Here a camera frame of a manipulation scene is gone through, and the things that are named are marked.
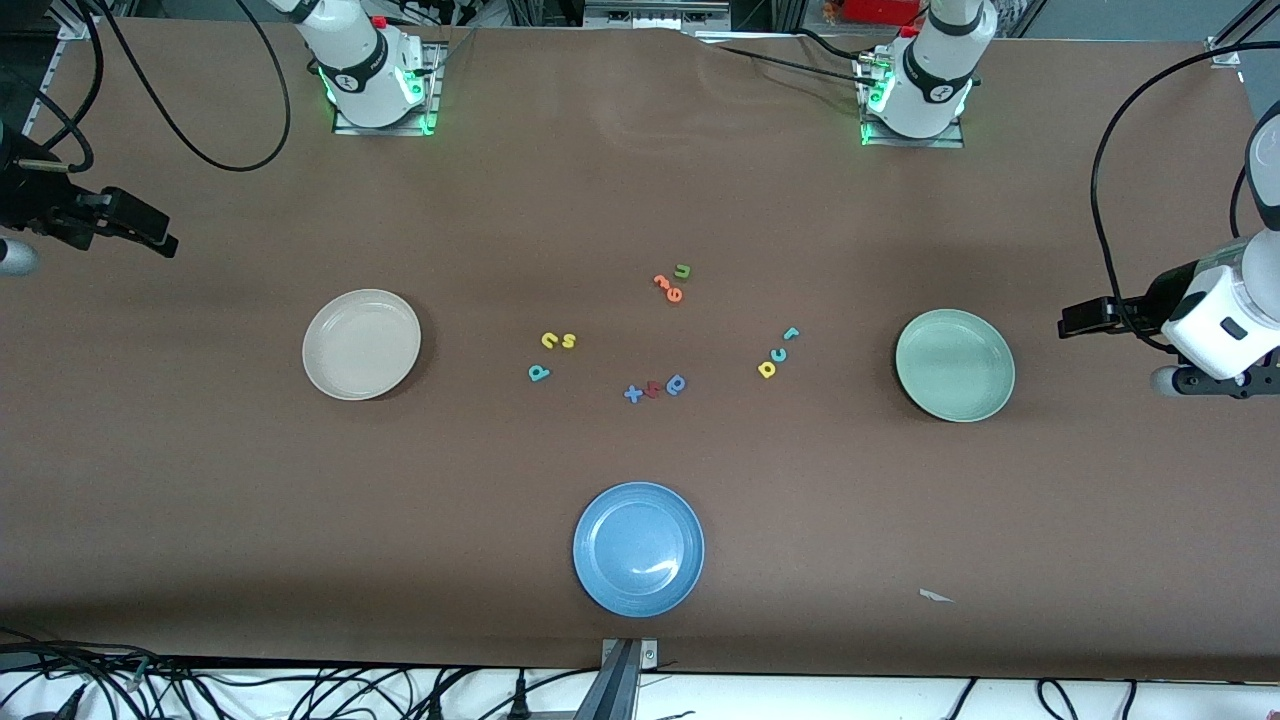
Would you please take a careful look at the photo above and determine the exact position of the aluminium frame profile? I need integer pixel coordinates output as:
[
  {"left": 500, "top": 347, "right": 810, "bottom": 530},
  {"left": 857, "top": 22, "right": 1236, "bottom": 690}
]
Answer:
[
  {"left": 1205, "top": 0, "right": 1280, "bottom": 69},
  {"left": 40, "top": 0, "right": 111, "bottom": 41}
]

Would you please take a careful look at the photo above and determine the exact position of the beige round plate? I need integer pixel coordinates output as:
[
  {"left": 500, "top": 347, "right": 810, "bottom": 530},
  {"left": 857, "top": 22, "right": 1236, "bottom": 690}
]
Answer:
[{"left": 302, "top": 289, "right": 422, "bottom": 402}]

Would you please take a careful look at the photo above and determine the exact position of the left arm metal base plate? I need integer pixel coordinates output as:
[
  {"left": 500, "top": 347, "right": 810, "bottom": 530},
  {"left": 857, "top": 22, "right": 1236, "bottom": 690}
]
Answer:
[{"left": 858, "top": 55, "right": 967, "bottom": 149}]

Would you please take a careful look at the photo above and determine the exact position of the grey power strip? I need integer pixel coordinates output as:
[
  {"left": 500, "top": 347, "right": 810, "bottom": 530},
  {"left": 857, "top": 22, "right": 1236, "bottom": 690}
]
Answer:
[{"left": 583, "top": 0, "right": 731, "bottom": 31}]

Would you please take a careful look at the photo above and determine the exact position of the green round plate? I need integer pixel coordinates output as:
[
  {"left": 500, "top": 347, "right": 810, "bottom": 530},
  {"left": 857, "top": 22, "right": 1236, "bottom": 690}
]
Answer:
[{"left": 895, "top": 308, "right": 1017, "bottom": 424}]

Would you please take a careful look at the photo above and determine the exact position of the large table cover sheet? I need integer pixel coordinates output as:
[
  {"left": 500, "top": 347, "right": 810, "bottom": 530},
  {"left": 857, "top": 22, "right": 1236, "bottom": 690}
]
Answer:
[{"left": 0, "top": 15, "right": 1280, "bottom": 683}]

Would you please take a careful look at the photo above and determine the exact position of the black base cable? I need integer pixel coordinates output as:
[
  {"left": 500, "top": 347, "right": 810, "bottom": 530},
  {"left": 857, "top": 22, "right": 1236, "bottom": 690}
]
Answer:
[
  {"left": 715, "top": 44, "right": 871, "bottom": 89},
  {"left": 795, "top": 28, "right": 881, "bottom": 66}
]

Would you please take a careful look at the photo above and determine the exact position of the blue round plate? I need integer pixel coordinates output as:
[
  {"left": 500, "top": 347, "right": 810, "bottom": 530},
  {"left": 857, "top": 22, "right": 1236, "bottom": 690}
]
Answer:
[{"left": 573, "top": 482, "right": 706, "bottom": 618}]

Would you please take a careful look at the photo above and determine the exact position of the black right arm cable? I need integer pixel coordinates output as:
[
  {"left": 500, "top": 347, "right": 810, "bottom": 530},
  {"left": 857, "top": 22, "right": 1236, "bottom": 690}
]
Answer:
[{"left": 0, "top": 0, "right": 291, "bottom": 172}]

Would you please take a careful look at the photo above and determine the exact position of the metal table bracket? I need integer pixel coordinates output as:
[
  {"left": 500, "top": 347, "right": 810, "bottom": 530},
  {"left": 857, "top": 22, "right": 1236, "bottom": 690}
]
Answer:
[{"left": 598, "top": 637, "right": 661, "bottom": 720}]

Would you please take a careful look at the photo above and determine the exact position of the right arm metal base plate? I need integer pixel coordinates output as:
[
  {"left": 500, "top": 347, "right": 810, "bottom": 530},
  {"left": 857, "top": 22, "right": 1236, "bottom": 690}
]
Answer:
[{"left": 333, "top": 42, "right": 442, "bottom": 136}]

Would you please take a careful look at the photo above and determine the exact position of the red box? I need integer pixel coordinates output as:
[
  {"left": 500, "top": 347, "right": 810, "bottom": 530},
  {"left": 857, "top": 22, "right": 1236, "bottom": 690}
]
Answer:
[{"left": 842, "top": 0, "right": 921, "bottom": 25}]

